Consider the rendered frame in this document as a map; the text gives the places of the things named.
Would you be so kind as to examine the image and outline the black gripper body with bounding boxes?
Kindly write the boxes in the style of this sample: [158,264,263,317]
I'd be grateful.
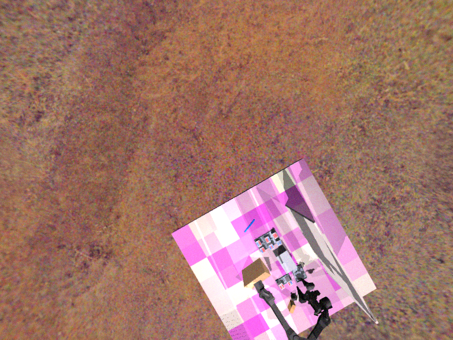
[299,282,317,305]

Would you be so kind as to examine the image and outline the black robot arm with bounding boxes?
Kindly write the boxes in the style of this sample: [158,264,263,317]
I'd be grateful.
[254,280,333,340]

